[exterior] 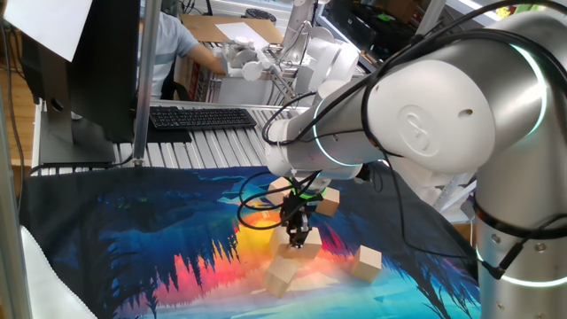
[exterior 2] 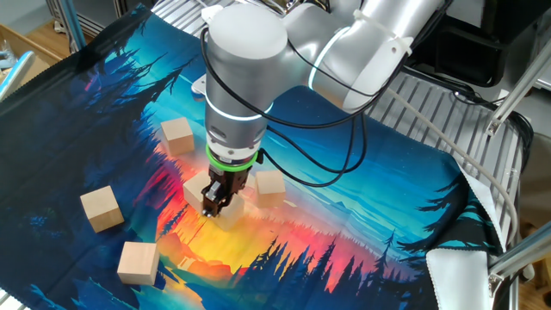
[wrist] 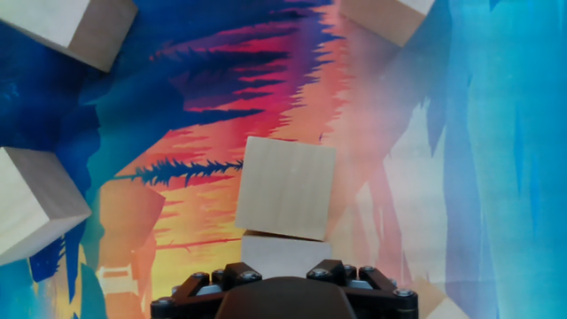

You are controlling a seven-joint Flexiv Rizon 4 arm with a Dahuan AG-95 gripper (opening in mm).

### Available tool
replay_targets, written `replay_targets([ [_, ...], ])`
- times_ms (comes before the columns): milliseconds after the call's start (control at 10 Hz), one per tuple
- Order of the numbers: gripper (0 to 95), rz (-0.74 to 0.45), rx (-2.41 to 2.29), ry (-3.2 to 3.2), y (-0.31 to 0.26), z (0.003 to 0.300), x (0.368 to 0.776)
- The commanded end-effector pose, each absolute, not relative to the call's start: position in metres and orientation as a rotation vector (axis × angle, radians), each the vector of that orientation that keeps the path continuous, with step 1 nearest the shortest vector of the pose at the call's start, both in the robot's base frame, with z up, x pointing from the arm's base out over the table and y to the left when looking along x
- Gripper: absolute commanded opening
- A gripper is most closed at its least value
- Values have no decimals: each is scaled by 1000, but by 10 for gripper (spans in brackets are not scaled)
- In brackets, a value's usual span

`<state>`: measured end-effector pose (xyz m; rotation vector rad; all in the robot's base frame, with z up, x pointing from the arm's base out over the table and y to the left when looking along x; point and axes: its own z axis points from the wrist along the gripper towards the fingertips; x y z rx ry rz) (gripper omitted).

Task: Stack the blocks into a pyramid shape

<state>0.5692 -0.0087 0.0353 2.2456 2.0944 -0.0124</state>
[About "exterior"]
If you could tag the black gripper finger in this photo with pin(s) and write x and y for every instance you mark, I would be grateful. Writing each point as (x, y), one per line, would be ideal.
(305, 230)
(292, 232)

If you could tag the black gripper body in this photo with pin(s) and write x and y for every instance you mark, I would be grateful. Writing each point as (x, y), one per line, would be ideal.
(294, 208)

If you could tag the bare person forearm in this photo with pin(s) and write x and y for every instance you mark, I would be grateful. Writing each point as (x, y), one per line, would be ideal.
(206, 59)

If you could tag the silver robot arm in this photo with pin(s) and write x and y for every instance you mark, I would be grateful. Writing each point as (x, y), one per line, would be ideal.
(443, 124)

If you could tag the silver white background robot arm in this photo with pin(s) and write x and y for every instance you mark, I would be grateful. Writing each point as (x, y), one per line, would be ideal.
(299, 17)

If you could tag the white foam packing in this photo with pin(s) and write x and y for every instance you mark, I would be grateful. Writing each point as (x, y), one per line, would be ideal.
(421, 186)

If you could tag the black computer keyboard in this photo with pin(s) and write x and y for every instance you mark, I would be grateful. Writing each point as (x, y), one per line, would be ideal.
(199, 118)

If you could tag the black desk pad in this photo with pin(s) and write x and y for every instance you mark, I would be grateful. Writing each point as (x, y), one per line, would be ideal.
(168, 135)

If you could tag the white shelf rack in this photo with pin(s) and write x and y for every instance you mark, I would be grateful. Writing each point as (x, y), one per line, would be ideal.
(454, 188)

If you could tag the brown cardboard box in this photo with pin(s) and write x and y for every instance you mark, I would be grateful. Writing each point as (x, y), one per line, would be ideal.
(463, 230)

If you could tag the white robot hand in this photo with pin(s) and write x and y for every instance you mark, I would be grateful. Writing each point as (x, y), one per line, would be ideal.
(243, 57)

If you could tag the forest sunset printed cloth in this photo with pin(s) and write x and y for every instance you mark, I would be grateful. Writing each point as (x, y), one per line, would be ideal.
(133, 230)

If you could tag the white paper sheet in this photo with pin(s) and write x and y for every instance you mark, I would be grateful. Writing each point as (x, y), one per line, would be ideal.
(44, 22)
(241, 32)

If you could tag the black storage crates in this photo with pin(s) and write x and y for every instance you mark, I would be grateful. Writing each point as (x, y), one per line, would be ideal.
(354, 22)

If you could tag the black round device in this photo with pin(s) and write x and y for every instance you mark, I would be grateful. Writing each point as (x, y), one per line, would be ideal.
(261, 14)

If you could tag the person in light blue shirt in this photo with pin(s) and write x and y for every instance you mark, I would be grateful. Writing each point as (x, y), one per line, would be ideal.
(166, 49)

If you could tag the brown cardboard sheet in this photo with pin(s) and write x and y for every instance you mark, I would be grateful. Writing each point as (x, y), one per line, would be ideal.
(197, 26)

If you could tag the small green object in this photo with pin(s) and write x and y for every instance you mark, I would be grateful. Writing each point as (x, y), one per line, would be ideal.
(385, 17)

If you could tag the black computer monitor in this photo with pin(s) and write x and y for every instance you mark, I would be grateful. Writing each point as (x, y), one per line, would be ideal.
(106, 66)

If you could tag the aluminium frame post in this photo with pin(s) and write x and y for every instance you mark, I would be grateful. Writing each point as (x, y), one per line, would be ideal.
(146, 88)
(11, 243)
(429, 15)

